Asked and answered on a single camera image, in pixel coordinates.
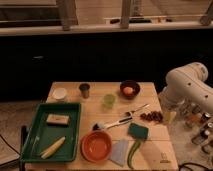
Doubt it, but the dark brown bowl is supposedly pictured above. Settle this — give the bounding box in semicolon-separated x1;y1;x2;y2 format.
120;80;140;99

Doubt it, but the green plastic cup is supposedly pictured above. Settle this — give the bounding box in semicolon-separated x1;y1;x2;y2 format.
103;94;115;108

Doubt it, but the tan bar in tray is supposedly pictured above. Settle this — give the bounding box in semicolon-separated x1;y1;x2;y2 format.
46;114;69;125

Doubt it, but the orange plastic bowl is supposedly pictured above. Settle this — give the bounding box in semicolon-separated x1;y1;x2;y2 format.
81;130;112;163

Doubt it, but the dark metal cup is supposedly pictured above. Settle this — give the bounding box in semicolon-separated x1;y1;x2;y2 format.
79;83;90;99

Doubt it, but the green sponge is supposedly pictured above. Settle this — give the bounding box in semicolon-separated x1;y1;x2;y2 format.
128;123;149;139

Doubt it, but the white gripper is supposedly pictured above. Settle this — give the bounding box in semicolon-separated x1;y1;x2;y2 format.
158;91;181;125

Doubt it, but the black cable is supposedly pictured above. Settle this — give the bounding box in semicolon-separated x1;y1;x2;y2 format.
178;162;213;171

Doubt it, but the orange egg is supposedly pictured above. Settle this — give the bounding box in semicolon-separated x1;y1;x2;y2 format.
123;87;133;95

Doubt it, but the green plastic tray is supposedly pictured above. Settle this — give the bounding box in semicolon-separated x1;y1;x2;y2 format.
21;103;81;163

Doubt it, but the green chili pepper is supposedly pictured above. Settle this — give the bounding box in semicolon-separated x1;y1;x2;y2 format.
127;139;141;169

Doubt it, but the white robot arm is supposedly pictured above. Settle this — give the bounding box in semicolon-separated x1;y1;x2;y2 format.
158;62;213;125

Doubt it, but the dark red grape bunch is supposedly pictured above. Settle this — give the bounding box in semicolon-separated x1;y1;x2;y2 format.
140;111;163;123

